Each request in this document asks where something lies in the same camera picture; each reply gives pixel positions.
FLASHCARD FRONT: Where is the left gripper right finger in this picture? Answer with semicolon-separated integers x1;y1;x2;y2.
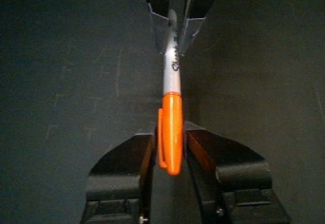
184;121;291;224

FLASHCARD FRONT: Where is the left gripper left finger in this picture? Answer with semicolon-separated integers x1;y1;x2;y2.
80;126;160;224

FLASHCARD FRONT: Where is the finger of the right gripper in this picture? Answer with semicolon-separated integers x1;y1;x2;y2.
140;0;173;55
176;0;227;57

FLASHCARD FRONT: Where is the grey marker pen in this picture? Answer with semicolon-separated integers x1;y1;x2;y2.
156;9;185;177

